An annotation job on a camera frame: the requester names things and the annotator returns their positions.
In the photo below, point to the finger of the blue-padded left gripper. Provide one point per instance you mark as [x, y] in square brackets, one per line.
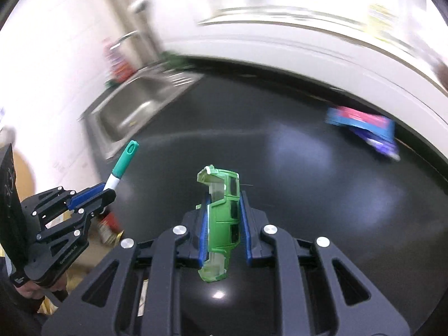
[90, 195]

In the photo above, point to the round wooden board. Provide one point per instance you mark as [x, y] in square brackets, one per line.
[25, 182]

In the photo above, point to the stainless steel sink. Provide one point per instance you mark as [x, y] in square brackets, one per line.
[130, 106]

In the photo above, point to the gloved left hand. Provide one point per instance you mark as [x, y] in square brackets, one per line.
[31, 290]

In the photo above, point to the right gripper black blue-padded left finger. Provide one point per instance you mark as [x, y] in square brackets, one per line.
[136, 290]

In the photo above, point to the green toy truck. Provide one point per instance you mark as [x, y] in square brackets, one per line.
[223, 220]

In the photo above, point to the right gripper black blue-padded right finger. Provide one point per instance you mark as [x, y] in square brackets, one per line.
[317, 289]

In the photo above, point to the red dish soap bottle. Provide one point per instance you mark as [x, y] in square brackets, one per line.
[120, 68]

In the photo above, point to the blue pink snack packet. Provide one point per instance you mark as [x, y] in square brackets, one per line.
[376, 130]

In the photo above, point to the chrome faucet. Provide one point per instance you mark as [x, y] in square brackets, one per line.
[123, 38]

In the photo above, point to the green white marker pen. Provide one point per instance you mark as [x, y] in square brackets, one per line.
[122, 165]

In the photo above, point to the red trash bin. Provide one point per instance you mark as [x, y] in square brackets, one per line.
[109, 229]

